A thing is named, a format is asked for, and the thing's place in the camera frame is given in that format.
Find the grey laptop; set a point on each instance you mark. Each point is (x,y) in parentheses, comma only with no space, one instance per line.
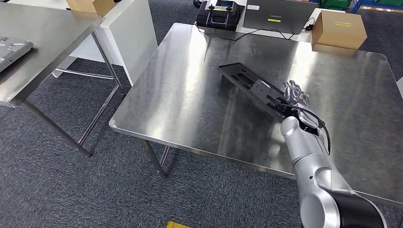
(280,19)

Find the black device case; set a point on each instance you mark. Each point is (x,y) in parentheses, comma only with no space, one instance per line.
(220,15)

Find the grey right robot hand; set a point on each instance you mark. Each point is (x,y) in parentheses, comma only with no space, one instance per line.
(296,94)

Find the green plastic crate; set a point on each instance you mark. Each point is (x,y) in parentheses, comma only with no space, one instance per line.
(335,3)

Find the cardboard box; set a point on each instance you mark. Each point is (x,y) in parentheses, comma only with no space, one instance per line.
(337,31)

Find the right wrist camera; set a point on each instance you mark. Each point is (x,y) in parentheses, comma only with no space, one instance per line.
(261,88)

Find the white cabinet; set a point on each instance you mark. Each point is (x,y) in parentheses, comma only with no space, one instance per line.
(138,37)

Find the black plastic plate bracket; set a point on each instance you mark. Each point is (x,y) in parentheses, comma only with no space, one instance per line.
(234,70)

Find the steel table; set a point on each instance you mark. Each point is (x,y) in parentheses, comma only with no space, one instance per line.
(47,41)

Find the large steel workbench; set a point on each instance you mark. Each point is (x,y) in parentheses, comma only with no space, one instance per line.
(189,94)

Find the grey metal panel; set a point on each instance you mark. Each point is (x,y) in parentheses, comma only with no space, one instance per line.
(12,50)

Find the white furniture panel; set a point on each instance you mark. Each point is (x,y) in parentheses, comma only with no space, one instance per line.
(400,86)

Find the yellow floor tape square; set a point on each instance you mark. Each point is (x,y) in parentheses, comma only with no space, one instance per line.
(176,225)

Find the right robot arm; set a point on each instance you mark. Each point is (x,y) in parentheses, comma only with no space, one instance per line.
(308,148)

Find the blue yellow-edged platform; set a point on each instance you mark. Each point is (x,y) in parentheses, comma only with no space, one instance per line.
(377,5)

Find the tan box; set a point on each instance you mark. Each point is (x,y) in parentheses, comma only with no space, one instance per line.
(88,6)

